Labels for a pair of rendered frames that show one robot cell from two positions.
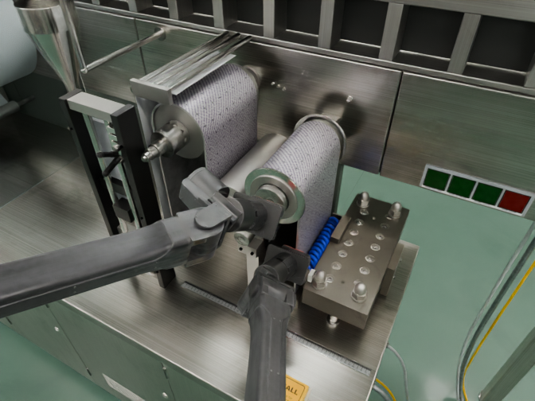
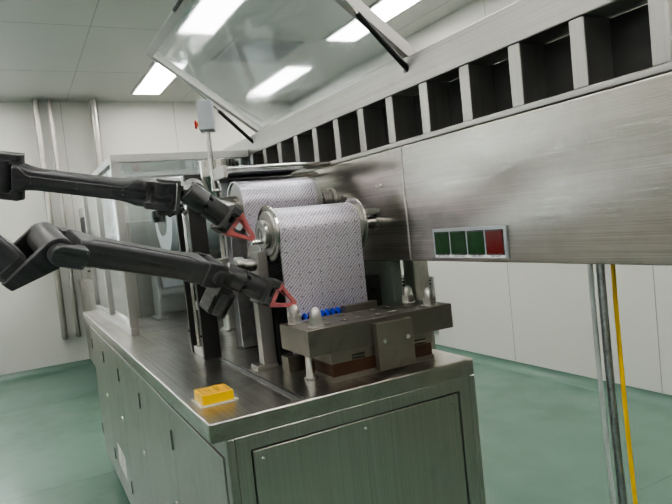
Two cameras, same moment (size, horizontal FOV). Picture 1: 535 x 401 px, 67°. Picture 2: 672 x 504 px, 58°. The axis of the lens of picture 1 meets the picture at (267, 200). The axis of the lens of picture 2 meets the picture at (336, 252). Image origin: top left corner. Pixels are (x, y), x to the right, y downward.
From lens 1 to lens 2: 1.29 m
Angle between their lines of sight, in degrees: 49
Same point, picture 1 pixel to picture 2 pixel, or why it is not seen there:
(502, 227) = not seen: outside the picture
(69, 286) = (74, 181)
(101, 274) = (91, 182)
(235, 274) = not seen: hidden behind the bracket
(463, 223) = not seen: outside the picture
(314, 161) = (310, 212)
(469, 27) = (423, 93)
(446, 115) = (430, 172)
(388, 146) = (409, 223)
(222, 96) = (275, 184)
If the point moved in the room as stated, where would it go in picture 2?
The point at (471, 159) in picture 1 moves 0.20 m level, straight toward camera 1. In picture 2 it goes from (457, 208) to (381, 216)
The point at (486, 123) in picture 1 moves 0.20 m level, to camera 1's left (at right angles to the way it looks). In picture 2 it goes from (453, 166) to (378, 177)
